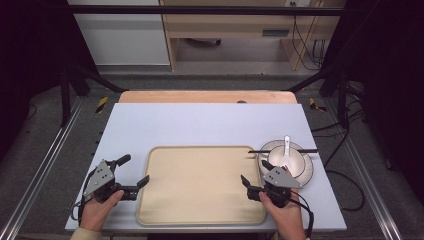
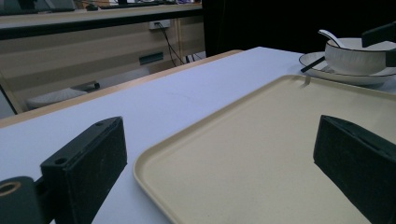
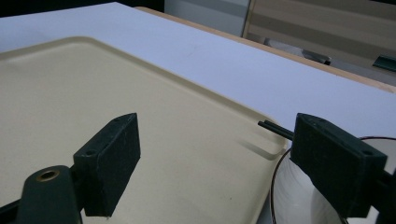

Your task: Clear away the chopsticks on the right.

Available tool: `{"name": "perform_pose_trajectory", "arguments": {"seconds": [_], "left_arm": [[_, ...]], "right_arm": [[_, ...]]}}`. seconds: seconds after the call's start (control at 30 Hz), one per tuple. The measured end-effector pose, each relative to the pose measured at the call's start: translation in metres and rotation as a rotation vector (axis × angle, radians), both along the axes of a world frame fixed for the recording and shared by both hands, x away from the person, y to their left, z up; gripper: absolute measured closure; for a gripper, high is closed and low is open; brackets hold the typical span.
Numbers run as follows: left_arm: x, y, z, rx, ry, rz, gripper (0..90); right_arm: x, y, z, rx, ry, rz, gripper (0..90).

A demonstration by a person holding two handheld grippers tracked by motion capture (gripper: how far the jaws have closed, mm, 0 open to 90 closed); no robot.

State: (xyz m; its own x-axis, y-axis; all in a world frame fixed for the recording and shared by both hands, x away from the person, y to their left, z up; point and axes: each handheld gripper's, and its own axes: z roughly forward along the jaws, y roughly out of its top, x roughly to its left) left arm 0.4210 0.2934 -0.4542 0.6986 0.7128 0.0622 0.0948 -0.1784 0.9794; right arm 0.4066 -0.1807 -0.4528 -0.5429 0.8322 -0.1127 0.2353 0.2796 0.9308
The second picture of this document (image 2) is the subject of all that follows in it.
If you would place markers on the beige plastic tray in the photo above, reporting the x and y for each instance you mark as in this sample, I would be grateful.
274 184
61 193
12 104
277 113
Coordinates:
249 149

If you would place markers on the white round chair base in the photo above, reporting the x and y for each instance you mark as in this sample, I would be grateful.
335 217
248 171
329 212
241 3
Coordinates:
53 96

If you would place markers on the black keyboard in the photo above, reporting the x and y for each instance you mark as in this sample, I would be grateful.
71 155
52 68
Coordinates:
130 4

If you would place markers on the wooden desk with black edge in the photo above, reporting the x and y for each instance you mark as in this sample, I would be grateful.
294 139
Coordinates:
77 53

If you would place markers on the white bowl with black rim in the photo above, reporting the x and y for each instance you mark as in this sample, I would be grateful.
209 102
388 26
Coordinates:
351 59

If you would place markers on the white wall socket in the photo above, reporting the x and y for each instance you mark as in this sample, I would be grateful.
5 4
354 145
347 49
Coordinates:
159 24

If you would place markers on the white ceramic spoon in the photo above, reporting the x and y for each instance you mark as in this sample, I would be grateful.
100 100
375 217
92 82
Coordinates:
330 35

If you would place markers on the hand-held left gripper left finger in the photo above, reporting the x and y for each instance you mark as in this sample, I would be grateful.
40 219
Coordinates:
84 168

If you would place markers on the white plate with black rim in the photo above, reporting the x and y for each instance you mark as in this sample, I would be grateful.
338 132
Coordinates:
314 67

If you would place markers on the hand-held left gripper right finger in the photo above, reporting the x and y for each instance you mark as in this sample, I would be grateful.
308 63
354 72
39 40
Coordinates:
358 165

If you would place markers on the black chopstick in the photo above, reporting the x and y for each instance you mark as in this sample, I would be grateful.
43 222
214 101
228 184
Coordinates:
312 64

